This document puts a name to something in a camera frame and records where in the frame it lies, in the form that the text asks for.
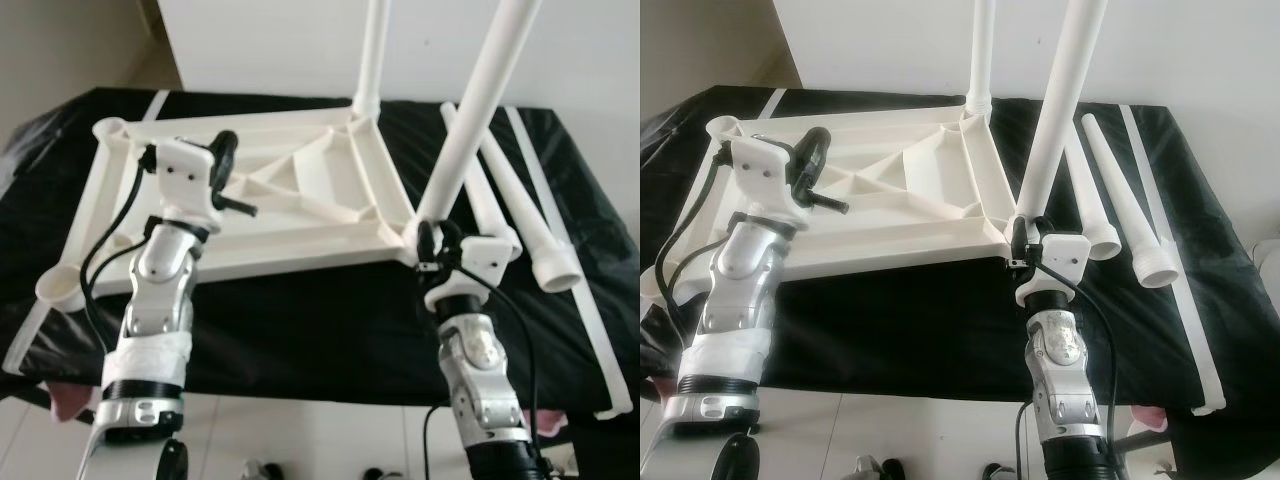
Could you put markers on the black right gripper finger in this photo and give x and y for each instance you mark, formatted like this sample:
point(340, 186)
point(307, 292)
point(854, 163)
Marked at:
point(426, 245)
point(1018, 242)

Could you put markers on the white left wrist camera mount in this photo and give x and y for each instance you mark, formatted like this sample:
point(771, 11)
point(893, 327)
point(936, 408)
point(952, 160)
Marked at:
point(185, 180)
point(765, 175)

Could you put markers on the long white plastic strip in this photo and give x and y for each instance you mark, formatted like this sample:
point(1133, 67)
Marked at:
point(773, 100)
point(590, 320)
point(30, 340)
point(1185, 310)

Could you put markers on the black table cloth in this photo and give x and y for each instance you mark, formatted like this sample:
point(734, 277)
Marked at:
point(900, 340)
point(330, 340)

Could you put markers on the white tapered table leg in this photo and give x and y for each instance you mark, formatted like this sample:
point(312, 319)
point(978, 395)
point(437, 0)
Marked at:
point(480, 100)
point(1090, 205)
point(485, 200)
point(982, 50)
point(530, 220)
point(1130, 210)
point(372, 50)
point(1060, 100)

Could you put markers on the pink object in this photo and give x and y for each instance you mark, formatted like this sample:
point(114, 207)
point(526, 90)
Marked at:
point(550, 420)
point(72, 400)
point(1150, 420)

